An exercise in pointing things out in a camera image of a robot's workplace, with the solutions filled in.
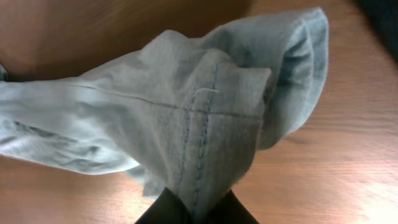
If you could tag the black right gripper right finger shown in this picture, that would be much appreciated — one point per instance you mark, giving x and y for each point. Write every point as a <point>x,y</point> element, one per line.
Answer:
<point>229,210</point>

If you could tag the black garment at right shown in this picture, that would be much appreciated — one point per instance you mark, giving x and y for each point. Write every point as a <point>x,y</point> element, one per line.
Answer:
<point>382,17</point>

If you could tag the light blue t-shirt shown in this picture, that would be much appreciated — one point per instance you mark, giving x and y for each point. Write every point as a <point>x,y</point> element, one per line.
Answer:
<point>186,114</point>

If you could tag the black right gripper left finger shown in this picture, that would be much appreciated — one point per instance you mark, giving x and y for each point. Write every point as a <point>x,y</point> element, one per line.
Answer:
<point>167,209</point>

